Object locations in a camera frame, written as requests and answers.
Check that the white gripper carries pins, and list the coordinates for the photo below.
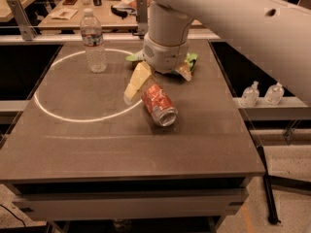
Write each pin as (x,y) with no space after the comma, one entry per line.
(165,57)

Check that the orange soda can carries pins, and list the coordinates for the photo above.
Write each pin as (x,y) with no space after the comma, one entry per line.
(159,106)

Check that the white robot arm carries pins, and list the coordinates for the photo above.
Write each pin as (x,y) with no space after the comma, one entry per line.
(273,34)

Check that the green chip bag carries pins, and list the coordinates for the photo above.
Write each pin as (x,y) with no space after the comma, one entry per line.
(191,61)

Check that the black sunglasses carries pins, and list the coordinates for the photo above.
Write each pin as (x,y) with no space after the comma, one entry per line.
(119,13)

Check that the clear plastic water bottle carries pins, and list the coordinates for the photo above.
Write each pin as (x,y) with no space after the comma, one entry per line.
(92,36)

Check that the left clear sanitizer bottle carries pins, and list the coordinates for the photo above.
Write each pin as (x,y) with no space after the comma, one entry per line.
(250,95)

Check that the clear sanitizer bottle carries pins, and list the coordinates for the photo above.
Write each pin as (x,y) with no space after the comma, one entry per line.
(250,95)
(274,94)

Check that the right clear sanitizer bottle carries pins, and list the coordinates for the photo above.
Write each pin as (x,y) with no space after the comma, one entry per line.
(274,94)

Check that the white card on desk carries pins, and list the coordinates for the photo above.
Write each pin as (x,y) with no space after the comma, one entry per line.
(64,13)

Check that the brown wallet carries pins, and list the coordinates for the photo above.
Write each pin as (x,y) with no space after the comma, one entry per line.
(70,2)

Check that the black leaning rod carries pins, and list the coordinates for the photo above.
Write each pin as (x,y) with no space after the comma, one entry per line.
(272,212)

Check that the middle metal bracket post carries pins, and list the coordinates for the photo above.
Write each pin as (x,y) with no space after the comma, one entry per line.
(141,18)

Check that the metal bracket post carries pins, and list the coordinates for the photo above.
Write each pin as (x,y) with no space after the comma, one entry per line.
(26,30)
(141,18)

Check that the left metal bracket post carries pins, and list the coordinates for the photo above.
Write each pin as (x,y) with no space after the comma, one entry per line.
(26,30)

